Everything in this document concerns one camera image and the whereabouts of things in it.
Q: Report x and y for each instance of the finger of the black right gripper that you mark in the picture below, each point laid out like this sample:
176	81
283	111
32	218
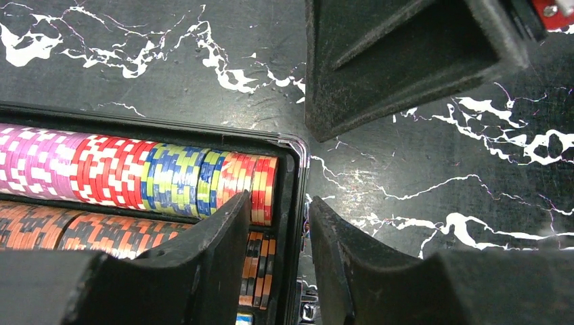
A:
369	59

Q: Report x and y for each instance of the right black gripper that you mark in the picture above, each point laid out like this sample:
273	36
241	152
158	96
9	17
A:
534	19

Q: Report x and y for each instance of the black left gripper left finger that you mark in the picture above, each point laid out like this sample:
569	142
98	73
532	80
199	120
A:
193	278

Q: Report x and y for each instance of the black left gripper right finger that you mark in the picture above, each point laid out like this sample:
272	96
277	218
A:
363	281

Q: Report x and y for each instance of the black poker set case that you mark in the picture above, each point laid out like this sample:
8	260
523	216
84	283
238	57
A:
293	161

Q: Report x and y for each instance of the blue playing card deck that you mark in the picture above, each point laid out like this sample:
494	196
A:
244	319

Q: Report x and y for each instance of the purple red green chip row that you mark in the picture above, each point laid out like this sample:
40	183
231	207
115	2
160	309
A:
136	174

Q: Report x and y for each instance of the brown orange chip row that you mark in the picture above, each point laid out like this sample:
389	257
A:
38	227

